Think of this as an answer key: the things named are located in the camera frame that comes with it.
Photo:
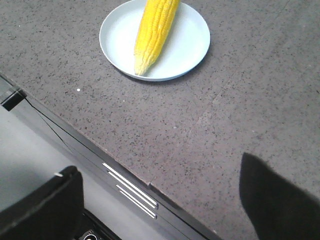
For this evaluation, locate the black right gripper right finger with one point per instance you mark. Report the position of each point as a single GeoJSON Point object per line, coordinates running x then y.
{"type": "Point", "coordinates": [277, 209]}

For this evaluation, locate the yellow corn cob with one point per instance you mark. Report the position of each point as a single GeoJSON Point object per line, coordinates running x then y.
{"type": "Point", "coordinates": [154, 28]}

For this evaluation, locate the light blue round plate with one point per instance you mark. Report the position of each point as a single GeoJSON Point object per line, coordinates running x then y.
{"type": "Point", "coordinates": [185, 47]}

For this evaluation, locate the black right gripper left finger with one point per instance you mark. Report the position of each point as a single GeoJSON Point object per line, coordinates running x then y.
{"type": "Point", "coordinates": [51, 212]}

